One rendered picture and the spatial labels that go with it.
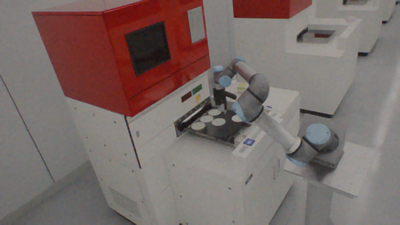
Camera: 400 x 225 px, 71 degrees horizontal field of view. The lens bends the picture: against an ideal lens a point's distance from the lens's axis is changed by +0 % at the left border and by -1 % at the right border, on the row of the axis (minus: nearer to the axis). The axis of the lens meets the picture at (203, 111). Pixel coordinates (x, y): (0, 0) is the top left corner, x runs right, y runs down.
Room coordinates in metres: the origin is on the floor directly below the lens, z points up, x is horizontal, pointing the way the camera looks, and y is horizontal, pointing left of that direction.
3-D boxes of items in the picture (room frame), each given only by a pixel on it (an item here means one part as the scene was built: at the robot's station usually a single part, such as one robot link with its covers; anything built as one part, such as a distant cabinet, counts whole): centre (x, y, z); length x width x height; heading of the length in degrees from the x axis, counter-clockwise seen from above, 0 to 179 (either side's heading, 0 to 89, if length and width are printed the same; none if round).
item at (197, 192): (1.77, -0.23, 0.41); 0.97 x 0.64 x 0.82; 140
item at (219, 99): (1.78, -0.13, 1.11); 0.09 x 0.08 x 0.12; 93
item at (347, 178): (1.31, -0.71, 0.75); 0.45 x 0.44 x 0.13; 47
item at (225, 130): (1.78, -0.10, 0.90); 0.34 x 0.34 x 0.01; 50
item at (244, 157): (1.50, -0.34, 0.89); 0.55 x 0.09 x 0.14; 140
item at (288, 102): (2.01, -0.43, 0.89); 0.62 x 0.35 x 0.14; 50
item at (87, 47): (1.98, 0.43, 1.52); 0.81 x 0.75 x 0.59; 140
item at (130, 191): (2.00, 0.45, 0.41); 0.82 x 0.71 x 0.82; 140
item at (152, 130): (1.78, 0.19, 1.02); 0.82 x 0.03 x 0.40; 140
